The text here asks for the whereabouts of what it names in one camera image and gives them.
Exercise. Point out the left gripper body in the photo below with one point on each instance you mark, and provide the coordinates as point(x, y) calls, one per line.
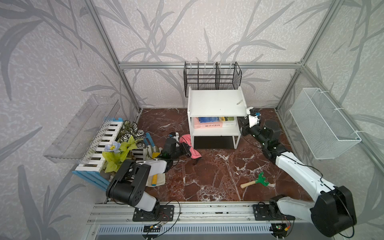
point(178, 151)

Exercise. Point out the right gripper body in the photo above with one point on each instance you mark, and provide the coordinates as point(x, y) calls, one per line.
point(256, 131)

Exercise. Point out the pink cloth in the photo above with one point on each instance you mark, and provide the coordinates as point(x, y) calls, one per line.
point(192, 147)

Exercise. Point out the white two-tier bookshelf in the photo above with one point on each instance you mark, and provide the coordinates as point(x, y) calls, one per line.
point(215, 103)

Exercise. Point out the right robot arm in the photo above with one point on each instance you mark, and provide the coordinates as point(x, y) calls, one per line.
point(332, 208)

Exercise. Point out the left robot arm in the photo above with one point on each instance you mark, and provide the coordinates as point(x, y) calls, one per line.
point(129, 183)

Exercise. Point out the blue book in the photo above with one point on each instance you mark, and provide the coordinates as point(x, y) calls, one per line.
point(209, 120)

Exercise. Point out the striped leaf plant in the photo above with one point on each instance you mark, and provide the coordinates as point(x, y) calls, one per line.
point(130, 129)

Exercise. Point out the green toy rake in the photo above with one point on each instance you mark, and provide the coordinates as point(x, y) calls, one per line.
point(260, 180)

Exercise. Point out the green artificial plant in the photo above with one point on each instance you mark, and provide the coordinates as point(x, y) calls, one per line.
point(116, 153)

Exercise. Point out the blue white picket crate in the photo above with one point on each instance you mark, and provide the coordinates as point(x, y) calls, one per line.
point(94, 173)

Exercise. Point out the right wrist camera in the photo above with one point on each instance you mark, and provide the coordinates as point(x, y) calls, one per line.
point(254, 116)

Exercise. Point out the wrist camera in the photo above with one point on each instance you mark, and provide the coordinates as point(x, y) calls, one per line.
point(174, 135)
point(254, 116)

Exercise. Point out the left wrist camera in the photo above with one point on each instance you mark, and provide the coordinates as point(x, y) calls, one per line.
point(174, 135)

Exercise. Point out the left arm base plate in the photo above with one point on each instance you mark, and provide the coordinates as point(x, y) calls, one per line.
point(161, 213)

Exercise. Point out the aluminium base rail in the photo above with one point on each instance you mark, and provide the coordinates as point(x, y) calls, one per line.
point(192, 212)

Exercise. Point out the white wire basket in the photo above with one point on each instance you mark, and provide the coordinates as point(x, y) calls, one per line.
point(326, 131)

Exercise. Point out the black wire basket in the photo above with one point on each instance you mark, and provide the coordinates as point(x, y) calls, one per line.
point(214, 76)

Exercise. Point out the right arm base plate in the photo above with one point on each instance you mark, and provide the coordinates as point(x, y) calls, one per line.
point(274, 212)

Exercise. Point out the clear plastic wall shelf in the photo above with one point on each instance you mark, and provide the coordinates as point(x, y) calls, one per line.
point(79, 140)

